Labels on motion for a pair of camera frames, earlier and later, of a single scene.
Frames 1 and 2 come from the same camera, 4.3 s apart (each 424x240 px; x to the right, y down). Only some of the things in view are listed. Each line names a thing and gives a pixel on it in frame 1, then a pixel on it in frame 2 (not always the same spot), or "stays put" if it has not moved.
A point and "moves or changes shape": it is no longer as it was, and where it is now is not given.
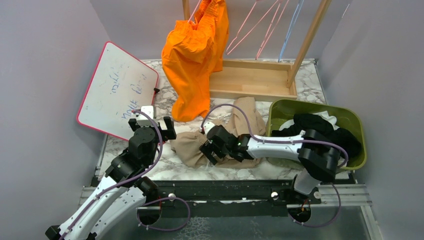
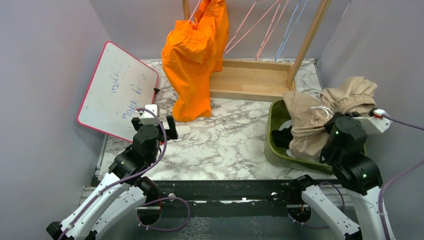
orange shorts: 191,50 stays put
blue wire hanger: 284,48 moves or changes shape
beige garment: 186,147 -> 307,115
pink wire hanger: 257,56 stays put
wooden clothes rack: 248,79 stays put
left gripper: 169,133 stays put
